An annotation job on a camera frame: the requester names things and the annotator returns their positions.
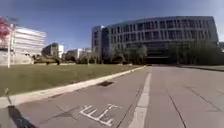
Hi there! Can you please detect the grass lawn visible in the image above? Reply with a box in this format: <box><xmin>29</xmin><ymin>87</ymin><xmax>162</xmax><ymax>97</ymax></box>
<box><xmin>0</xmin><ymin>63</ymin><xmax>143</xmax><ymax>98</ymax></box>

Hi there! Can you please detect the large curved glass building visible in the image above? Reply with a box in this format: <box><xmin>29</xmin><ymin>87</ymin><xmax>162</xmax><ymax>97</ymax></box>
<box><xmin>91</xmin><ymin>15</ymin><xmax>220</xmax><ymax>65</ymax></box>

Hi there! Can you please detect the white slatted building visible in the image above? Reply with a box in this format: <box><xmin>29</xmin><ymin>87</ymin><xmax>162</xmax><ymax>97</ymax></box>
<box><xmin>0</xmin><ymin>25</ymin><xmax>47</xmax><ymax>66</ymax></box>

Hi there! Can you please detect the dark drain cover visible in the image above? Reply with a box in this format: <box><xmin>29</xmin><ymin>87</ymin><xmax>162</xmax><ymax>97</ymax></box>
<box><xmin>97</xmin><ymin>80</ymin><xmax>115</xmax><ymax>88</ymax></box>

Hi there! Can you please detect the white painted road marking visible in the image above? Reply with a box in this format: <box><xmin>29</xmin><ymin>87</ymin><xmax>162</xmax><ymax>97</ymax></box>
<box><xmin>79</xmin><ymin>103</ymin><xmax>123</xmax><ymax>128</ymax></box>

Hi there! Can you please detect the dense dark tree row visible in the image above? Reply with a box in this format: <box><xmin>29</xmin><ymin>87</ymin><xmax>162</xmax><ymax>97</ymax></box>
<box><xmin>166</xmin><ymin>41</ymin><xmax>224</xmax><ymax>66</ymax></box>

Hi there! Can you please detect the pale concrete kerb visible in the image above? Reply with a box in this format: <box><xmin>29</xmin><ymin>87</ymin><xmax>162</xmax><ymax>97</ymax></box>
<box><xmin>0</xmin><ymin>65</ymin><xmax>148</xmax><ymax>110</ymax></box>

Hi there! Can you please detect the white painted line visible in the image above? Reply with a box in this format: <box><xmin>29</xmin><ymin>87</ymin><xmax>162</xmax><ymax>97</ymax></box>
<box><xmin>128</xmin><ymin>71</ymin><xmax>153</xmax><ymax>128</ymax></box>

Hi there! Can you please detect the grey-brown paved ground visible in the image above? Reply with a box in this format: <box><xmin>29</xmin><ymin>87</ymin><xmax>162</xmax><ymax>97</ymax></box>
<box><xmin>0</xmin><ymin>65</ymin><xmax>224</xmax><ymax>128</ymax></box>

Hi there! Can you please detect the pole with red banner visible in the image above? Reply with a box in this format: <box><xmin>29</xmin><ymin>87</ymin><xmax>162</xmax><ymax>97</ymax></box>
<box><xmin>0</xmin><ymin>16</ymin><xmax>20</xmax><ymax>69</ymax></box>

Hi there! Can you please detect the small pale building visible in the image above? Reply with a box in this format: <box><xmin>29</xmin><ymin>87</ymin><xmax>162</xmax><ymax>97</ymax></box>
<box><xmin>41</xmin><ymin>42</ymin><xmax>65</xmax><ymax>60</ymax></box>

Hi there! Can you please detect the grass strip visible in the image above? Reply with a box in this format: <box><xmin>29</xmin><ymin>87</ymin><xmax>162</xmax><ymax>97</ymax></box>
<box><xmin>179</xmin><ymin>64</ymin><xmax>224</xmax><ymax>72</ymax></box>

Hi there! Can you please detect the row of trees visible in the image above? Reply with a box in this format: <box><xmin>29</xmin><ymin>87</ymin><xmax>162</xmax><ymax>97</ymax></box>
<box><xmin>33</xmin><ymin>44</ymin><xmax>149</xmax><ymax>66</ymax></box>

